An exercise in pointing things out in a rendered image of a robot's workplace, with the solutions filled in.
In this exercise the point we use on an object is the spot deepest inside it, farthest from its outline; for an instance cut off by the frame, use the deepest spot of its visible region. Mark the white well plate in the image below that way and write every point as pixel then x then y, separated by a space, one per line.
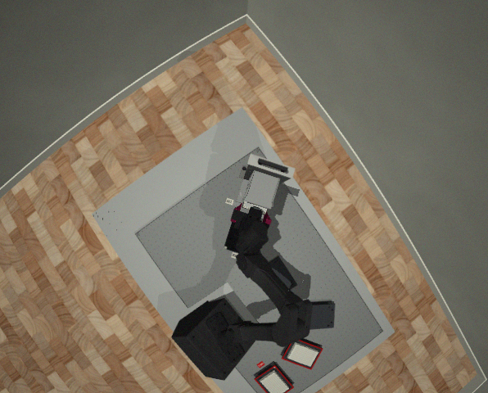
pixel 302 354
pixel 248 205
pixel 273 383

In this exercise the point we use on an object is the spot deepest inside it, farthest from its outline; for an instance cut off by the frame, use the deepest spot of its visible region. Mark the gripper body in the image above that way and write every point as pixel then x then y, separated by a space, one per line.
pixel 237 215

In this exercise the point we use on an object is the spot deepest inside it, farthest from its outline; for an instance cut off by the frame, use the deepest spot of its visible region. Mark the grey tower with black slots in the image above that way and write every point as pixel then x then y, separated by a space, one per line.
pixel 259 186

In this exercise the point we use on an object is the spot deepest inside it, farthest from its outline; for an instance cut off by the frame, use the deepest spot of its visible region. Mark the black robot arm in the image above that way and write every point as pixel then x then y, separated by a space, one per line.
pixel 254 266

